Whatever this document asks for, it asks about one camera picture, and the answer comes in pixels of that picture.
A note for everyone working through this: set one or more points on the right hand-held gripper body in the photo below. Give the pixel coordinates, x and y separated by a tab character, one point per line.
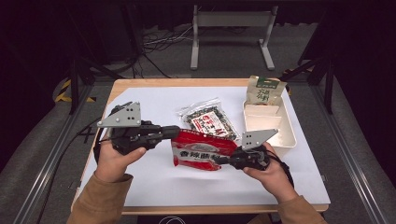
252	157

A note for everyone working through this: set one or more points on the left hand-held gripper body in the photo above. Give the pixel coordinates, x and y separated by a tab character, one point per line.
124	119

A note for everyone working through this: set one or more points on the red snack packet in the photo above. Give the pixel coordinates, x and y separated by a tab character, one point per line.
202	152

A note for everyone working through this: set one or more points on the white plastic container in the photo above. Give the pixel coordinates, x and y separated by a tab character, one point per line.
285	137

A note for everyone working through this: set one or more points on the beige and green snack packet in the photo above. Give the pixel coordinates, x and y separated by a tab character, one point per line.
265	91

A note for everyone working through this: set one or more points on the person's right hand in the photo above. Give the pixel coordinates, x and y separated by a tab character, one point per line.
277	180

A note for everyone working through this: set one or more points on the person's left hand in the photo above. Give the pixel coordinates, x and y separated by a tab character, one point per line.
109	165

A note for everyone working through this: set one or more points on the clear packet of dark dried food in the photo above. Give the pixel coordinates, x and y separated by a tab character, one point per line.
211	119

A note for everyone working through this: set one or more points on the black tripod stand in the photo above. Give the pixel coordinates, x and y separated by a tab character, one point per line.
74	81
327	81

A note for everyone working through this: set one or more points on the grey metal stand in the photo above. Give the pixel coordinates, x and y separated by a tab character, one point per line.
232	18

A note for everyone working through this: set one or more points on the aluminium rail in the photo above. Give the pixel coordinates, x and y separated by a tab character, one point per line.
43	174
351	161

